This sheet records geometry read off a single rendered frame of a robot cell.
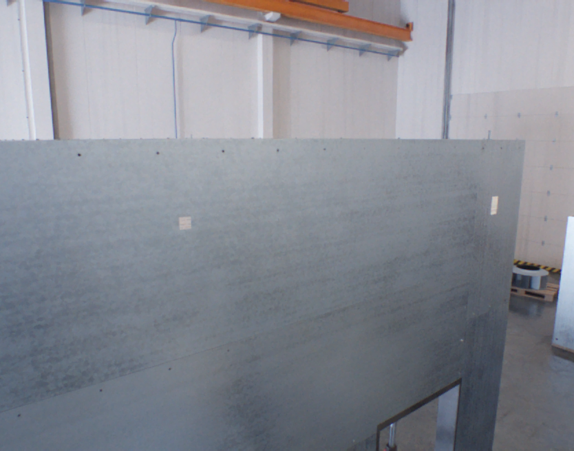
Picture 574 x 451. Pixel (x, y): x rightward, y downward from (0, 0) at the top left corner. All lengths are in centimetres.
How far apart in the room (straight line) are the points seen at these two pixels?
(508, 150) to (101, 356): 184
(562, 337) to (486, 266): 591
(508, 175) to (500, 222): 22
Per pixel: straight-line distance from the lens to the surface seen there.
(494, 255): 227
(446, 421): 245
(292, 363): 144
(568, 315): 794
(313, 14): 1218
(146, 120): 1006
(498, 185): 220
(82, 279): 106
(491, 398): 267
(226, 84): 1095
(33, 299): 105
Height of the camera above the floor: 320
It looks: 11 degrees down
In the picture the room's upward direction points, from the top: straight up
